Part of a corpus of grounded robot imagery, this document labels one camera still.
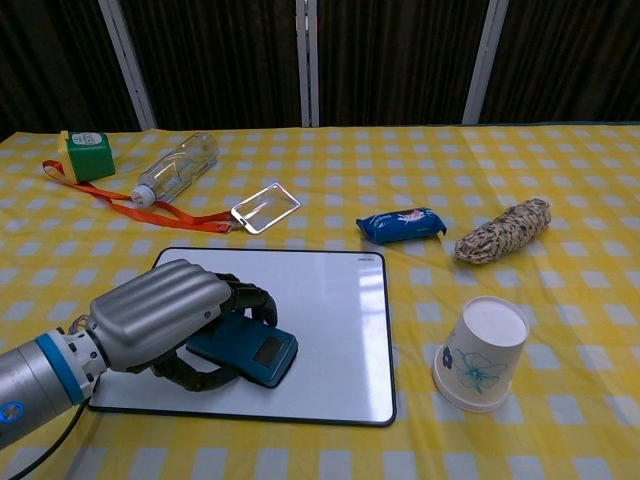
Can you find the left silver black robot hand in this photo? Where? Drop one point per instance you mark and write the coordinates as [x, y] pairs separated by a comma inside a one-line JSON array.
[[150, 310]]

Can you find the dark blue whiteboard eraser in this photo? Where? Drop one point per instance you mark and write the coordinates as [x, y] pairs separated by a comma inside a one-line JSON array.
[[250, 355]]

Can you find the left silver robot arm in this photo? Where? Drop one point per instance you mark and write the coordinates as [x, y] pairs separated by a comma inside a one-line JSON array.
[[35, 380]]

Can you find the small white whiteboard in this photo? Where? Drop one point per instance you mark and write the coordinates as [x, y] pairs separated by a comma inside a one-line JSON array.
[[330, 320]]

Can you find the clear plastic bottle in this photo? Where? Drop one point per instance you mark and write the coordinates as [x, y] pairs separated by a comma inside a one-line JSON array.
[[175, 167]]

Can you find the clear white-framed badge holder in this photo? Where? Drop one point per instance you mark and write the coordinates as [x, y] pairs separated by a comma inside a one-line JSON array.
[[266, 207]]

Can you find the green yellow box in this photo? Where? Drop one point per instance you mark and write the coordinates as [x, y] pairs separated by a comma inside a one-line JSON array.
[[92, 157]]

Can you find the black pleated screen panel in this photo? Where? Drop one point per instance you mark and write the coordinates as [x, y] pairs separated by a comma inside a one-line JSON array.
[[570, 60], [395, 60], [215, 60], [55, 60]]

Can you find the blue cookie packet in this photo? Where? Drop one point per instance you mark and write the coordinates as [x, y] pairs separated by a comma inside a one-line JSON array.
[[400, 225]]

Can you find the white floral paper cup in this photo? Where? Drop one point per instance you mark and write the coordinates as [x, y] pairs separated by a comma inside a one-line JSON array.
[[480, 360]]

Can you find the yellow white checkered tablecloth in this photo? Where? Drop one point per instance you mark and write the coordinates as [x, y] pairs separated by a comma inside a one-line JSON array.
[[500, 165]]

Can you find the grey metal partition post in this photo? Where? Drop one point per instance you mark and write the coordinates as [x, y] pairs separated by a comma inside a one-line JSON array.
[[307, 60], [127, 65], [482, 60]]

